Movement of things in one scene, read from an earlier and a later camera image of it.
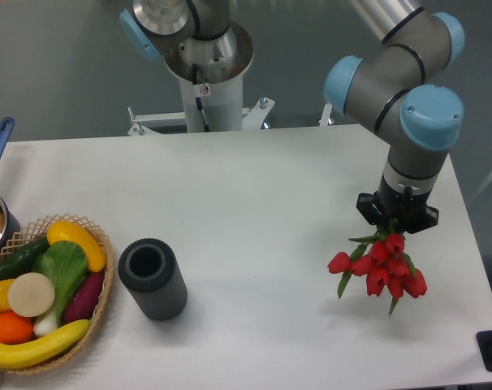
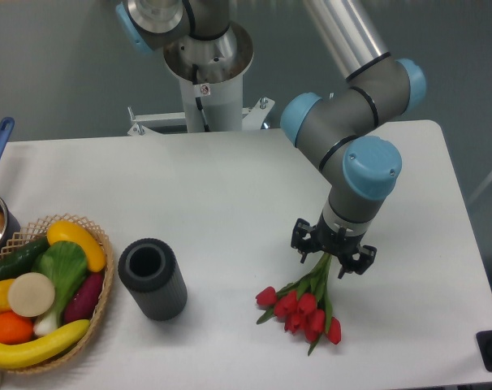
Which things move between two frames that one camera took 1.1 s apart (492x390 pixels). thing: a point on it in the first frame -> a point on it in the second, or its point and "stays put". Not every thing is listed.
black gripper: (394, 205) -> (343, 246)
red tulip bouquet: (381, 260) -> (303, 305)
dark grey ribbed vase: (148, 270) stays put
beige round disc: (31, 294) stays put
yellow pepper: (64, 231) stays put
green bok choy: (66, 263) stays put
